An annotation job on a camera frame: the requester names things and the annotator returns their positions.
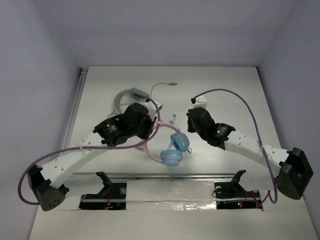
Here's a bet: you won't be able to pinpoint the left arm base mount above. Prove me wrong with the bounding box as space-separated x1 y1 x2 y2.
79 172 127 211

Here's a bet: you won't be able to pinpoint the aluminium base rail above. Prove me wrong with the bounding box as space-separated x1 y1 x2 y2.
67 171 276 180

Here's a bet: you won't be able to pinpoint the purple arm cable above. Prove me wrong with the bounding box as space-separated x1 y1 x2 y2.
18 97 161 205
192 88 279 205

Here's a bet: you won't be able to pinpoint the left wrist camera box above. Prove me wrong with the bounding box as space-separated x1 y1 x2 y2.
142 99 163 112

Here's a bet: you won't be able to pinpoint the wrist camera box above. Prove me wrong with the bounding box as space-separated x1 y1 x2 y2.
191 95 208 109
142 99 163 112

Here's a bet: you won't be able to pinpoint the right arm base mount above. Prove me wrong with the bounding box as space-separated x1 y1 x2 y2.
211 170 262 210

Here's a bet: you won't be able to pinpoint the grey headphone cable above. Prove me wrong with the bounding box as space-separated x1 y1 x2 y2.
107 81 179 121

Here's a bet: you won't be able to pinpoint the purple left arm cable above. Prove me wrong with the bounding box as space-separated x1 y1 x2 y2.
18 97 161 205

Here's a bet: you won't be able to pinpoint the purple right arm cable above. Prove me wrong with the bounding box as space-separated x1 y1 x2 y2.
192 88 279 205

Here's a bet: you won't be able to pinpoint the pink blue cat-ear headphones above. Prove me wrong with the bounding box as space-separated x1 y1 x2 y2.
135 114 193 167

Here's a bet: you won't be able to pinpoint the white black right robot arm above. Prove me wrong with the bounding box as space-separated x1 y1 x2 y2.
186 107 314 200

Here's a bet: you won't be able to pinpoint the grey white headphones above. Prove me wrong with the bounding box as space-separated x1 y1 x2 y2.
113 87 157 116

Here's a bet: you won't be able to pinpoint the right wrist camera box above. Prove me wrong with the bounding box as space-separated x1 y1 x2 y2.
191 95 208 109

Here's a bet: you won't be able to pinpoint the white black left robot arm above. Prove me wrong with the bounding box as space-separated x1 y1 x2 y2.
22 98 160 212

